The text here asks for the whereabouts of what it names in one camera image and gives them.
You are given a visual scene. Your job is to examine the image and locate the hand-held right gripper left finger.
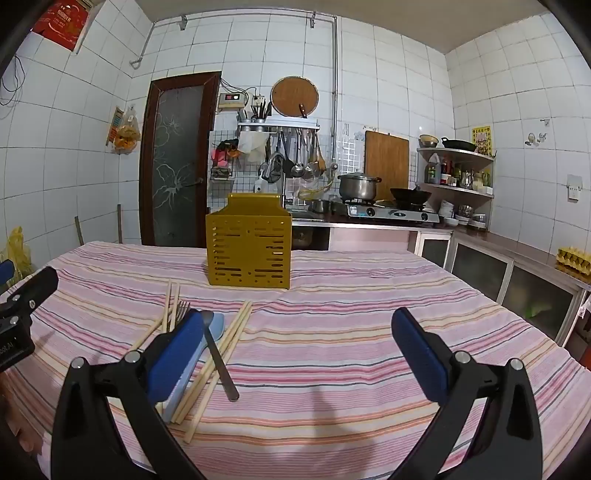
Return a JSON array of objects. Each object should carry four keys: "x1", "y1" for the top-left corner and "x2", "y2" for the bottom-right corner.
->
[{"x1": 50, "y1": 313, "x2": 206, "y2": 480}]

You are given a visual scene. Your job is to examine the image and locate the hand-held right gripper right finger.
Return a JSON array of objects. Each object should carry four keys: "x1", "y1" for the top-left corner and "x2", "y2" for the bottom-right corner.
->
[{"x1": 390, "y1": 307, "x2": 544, "y2": 480}]

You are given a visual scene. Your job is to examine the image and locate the metal spoon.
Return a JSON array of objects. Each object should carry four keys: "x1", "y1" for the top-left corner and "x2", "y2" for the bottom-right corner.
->
[{"x1": 198, "y1": 309, "x2": 241, "y2": 402}]

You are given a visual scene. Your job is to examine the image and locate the light blue spoon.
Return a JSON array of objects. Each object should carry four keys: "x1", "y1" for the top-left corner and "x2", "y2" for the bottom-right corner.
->
[{"x1": 161, "y1": 313, "x2": 226, "y2": 424}]

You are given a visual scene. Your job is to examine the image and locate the yellow perforated utensil holder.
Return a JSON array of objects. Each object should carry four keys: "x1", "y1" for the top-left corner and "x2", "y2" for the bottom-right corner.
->
[{"x1": 206, "y1": 194, "x2": 293, "y2": 290}]

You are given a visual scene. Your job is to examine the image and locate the row of hanging cooking utensils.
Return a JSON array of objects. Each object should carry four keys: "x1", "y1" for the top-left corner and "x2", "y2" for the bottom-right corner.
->
[{"x1": 265, "y1": 129, "x2": 328, "y2": 178}]

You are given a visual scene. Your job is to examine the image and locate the yellow plastic bag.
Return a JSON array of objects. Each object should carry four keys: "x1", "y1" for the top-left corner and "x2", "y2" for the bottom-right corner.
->
[{"x1": 0, "y1": 226, "x2": 33, "y2": 282}]

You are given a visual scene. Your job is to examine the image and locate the pink striped tablecloth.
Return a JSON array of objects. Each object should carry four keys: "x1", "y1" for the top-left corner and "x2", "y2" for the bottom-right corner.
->
[{"x1": 0, "y1": 240, "x2": 583, "y2": 480}]

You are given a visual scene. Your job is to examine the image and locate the glass door kitchen cabinets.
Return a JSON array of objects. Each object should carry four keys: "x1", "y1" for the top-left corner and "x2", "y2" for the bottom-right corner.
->
[{"x1": 413, "y1": 228, "x2": 587, "y2": 347}]

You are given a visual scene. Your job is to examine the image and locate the steel gas stove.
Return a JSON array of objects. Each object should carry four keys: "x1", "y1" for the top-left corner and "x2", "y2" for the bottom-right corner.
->
[{"x1": 339, "y1": 198, "x2": 441, "y2": 224}]

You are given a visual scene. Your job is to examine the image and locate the stack of white bowls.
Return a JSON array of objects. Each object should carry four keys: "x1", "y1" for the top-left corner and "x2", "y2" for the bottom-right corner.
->
[{"x1": 438, "y1": 199, "x2": 488, "y2": 229}]

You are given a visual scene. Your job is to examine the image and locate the black wok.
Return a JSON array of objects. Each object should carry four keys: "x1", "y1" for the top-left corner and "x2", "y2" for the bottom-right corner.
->
[{"x1": 390, "y1": 186, "x2": 433, "y2": 206}]

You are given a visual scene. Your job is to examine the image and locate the plastic bag of oranges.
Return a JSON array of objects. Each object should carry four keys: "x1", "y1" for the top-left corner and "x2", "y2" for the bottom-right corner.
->
[{"x1": 113, "y1": 105, "x2": 141, "y2": 155}]

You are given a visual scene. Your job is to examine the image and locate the steel cooking pot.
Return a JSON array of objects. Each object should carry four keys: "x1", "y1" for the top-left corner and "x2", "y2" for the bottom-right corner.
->
[{"x1": 337, "y1": 172, "x2": 382, "y2": 201}]

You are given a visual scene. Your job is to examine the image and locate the yellow egg carton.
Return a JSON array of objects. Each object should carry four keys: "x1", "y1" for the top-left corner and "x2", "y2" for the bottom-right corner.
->
[{"x1": 554, "y1": 247, "x2": 591, "y2": 278}]

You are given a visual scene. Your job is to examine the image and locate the hanging card packet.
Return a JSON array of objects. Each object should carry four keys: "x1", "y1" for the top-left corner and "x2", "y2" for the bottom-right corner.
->
[{"x1": 107, "y1": 106, "x2": 125, "y2": 146}]

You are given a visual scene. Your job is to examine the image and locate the dark wooden glass door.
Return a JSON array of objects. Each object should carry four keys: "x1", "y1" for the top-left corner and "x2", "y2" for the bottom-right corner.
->
[{"x1": 139, "y1": 71, "x2": 222, "y2": 247}]

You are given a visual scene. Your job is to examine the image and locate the rectangular wooden cutting board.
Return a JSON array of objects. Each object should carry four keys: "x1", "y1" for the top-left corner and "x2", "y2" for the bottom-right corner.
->
[{"x1": 365, "y1": 130, "x2": 410, "y2": 188}]

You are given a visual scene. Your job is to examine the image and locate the steel kitchen faucet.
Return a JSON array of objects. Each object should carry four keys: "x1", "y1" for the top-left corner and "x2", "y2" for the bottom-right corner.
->
[{"x1": 261, "y1": 153, "x2": 287, "y2": 206}]

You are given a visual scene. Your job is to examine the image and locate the white hanging bag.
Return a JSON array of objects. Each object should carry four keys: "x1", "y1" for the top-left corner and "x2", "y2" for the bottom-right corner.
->
[{"x1": 239, "y1": 133, "x2": 269, "y2": 163}]

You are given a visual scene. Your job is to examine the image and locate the red cardboard box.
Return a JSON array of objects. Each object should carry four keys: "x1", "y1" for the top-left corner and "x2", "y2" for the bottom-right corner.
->
[{"x1": 31, "y1": 0, "x2": 89, "y2": 49}]

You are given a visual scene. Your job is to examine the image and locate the round wooden board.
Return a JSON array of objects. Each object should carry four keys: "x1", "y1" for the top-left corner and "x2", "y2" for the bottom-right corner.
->
[{"x1": 270, "y1": 76, "x2": 320, "y2": 118}]

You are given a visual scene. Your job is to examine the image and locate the corner wall shelf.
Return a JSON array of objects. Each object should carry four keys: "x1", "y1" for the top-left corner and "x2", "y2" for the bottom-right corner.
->
[{"x1": 417, "y1": 147, "x2": 497, "y2": 199}]

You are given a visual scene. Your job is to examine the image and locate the wire grid wall rack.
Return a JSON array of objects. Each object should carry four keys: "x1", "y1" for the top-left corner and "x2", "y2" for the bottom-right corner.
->
[{"x1": 209, "y1": 130, "x2": 240, "y2": 183}]

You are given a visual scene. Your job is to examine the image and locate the yellow wall poster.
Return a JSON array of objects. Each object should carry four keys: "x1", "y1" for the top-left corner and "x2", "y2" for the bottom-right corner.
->
[{"x1": 472, "y1": 127, "x2": 494, "y2": 156}]

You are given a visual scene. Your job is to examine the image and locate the metal wall utensil rack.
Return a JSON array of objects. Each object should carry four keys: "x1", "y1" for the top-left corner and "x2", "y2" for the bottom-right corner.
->
[{"x1": 237, "y1": 117, "x2": 321, "y2": 134}]

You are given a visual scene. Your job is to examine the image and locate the wall temperature controller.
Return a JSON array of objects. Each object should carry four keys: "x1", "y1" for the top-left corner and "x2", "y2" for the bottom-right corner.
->
[{"x1": 218, "y1": 91, "x2": 247, "y2": 112}]

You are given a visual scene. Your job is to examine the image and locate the grey wall pipe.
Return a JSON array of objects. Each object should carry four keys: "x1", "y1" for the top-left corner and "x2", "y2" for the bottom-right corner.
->
[{"x1": 130, "y1": 14, "x2": 340, "y2": 139}]

